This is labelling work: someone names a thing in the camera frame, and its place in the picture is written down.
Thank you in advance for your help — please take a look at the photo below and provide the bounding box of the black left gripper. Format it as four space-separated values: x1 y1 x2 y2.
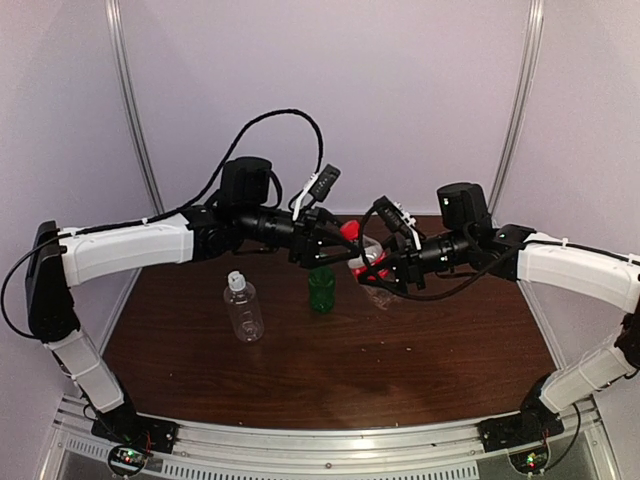
237 204 361 268

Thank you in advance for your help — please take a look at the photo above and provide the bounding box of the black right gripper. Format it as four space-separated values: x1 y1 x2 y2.
357 228 474 295

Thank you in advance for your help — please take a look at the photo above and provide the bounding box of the red label cola bottle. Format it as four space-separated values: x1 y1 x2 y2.
347 236 394 310

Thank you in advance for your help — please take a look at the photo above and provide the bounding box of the red bottle cap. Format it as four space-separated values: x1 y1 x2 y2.
340 220 360 242

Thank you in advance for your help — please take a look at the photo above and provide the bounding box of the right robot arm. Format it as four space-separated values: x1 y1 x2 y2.
357 182 639 442

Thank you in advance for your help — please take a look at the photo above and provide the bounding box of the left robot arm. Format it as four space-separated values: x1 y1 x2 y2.
25 156 358 444

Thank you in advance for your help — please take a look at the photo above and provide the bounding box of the green plastic bottle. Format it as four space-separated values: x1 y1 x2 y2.
308 266 336 313

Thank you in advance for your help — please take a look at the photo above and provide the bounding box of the clear bottle white cap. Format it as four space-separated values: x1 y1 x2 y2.
223 271 264 343

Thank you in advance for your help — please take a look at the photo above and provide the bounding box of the right circuit board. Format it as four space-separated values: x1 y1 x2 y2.
509 450 549 474

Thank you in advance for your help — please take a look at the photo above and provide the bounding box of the circuit board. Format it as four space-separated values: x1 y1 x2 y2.
509 450 549 474
107 446 150 476

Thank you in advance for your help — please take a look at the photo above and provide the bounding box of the left circuit board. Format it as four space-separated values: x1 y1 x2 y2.
107 446 150 476

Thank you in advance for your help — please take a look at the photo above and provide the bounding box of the right black braided cable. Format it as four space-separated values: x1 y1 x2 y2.
359 202 521 302

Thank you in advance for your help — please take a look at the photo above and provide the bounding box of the black braided cable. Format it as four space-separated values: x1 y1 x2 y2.
0 108 325 341
359 202 521 302

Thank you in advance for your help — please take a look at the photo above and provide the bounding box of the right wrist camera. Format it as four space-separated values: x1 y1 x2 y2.
373 196 422 249

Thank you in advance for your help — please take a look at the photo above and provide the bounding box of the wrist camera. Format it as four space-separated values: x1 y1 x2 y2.
292 164 341 220
373 196 422 249

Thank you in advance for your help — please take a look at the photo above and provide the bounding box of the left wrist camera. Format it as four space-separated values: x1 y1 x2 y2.
292 164 341 220

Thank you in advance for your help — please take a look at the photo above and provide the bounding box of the left black braided cable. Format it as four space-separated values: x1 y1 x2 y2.
0 108 325 341

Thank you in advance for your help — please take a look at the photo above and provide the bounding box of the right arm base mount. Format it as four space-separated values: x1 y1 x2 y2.
478 411 564 452

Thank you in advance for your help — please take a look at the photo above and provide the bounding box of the front aluminium rail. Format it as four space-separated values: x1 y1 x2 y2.
49 394 609 480

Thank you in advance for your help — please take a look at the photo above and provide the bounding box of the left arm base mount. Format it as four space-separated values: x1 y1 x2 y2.
91 416 179 454

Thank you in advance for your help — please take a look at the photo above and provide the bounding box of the right aluminium frame post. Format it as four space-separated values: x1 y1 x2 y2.
488 0 545 213

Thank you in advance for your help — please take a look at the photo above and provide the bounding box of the aluminium frame post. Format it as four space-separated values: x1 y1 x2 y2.
488 0 545 213
104 0 164 214

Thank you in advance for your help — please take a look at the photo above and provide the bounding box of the left aluminium frame post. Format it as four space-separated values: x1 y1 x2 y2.
104 0 164 214

